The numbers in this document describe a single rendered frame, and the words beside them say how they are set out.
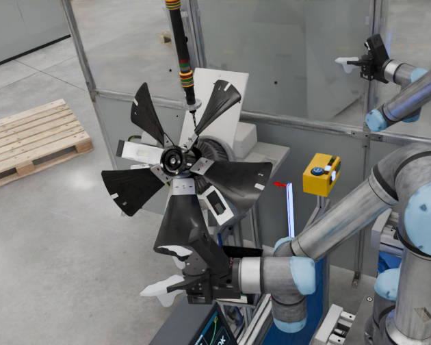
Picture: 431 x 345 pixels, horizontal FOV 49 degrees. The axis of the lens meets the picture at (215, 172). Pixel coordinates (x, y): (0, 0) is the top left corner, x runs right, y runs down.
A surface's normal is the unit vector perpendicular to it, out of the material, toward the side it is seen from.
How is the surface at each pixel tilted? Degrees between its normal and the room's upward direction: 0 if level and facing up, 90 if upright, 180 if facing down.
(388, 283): 8
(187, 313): 15
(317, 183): 90
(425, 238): 83
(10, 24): 90
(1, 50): 90
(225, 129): 50
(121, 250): 0
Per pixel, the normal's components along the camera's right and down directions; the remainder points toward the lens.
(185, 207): 0.31, -0.15
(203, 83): -0.46, -0.08
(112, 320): -0.13, -0.80
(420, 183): -0.67, -0.64
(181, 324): -0.35, -0.83
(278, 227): -0.49, 0.56
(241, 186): -0.13, -0.58
